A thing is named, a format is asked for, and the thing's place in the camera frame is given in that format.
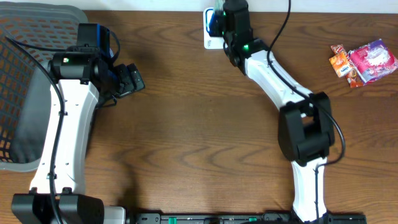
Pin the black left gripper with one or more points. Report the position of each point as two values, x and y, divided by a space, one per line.
125 80

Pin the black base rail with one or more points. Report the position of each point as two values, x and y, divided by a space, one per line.
266 218

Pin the purple red snack bag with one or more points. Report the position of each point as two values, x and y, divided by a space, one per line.
373 61

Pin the teal snack packet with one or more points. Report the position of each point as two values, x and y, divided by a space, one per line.
218 7

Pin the red orange candy bar wrapper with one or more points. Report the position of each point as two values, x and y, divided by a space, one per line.
353 78

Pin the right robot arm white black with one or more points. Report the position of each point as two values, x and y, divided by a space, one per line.
305 131

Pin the dark grey plastic basket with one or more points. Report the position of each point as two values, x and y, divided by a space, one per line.
25 92

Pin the small orange snack packet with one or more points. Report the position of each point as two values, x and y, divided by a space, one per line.
340 64

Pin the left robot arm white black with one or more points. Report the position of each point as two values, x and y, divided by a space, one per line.
83 78

